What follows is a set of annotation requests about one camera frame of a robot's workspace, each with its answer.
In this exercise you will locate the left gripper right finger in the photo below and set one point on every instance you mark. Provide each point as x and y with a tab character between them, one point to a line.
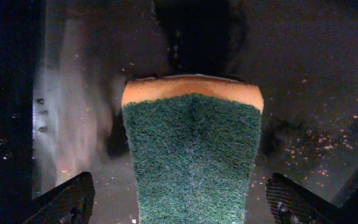
291	203

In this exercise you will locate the black rectangular tray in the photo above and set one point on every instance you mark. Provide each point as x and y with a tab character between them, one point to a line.
64	65

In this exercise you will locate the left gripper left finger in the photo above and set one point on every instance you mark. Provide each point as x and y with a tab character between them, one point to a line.
69	203

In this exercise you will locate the green yellow sponge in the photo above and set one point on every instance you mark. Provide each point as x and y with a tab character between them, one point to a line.
194	140

